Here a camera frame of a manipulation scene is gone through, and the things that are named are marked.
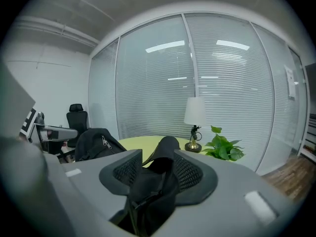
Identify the white shelf unit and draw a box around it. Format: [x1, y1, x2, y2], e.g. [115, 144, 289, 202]
[299, 112, 316, 163]

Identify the black office chair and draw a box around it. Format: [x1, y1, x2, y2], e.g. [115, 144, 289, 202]
[66, 103, 88, 148]

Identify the yellow-green round table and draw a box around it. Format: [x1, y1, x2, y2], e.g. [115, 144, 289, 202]
[117, 135, 235, 169]

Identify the white paper notice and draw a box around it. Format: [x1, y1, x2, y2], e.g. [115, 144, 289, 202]
[283, 64, 297, 100]

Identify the green potted plant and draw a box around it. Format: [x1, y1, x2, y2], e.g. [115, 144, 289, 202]
[201, 125, 245, 161]

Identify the black backpack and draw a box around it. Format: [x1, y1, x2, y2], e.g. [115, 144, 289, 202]
[75, 127, 182, 237]

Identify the white shade table lamp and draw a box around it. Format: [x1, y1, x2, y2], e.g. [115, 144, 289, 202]
[183, 96, 207, 154]

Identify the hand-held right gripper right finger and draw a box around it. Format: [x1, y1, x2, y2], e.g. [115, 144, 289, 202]
[158, 149, 300, 237]

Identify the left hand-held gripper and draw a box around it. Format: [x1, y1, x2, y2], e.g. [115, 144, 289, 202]
[0, 57, 79, 143]

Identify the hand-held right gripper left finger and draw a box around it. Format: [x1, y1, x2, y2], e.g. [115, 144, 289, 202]
[45, 149, 144, 237]

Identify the white ceiling pipe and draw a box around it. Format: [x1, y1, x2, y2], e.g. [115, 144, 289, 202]
[14, 18, 101, 48]

